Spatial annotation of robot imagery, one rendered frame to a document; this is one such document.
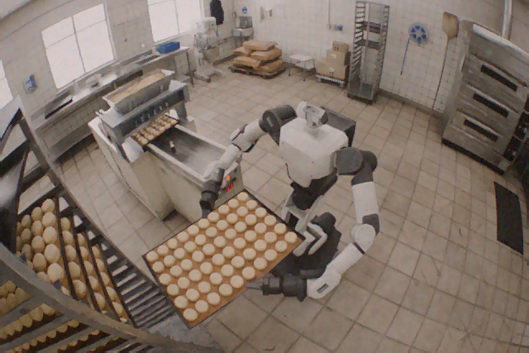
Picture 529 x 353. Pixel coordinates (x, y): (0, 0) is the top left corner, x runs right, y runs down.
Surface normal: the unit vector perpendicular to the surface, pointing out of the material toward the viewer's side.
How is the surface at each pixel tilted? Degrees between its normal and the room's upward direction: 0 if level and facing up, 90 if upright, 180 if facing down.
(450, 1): 90
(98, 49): 90
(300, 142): 46
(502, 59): 90
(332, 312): 0
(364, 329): 0
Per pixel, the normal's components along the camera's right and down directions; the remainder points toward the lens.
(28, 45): 0.78, 0.38
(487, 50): -0.63, 0.52
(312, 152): -0.56, -0.19
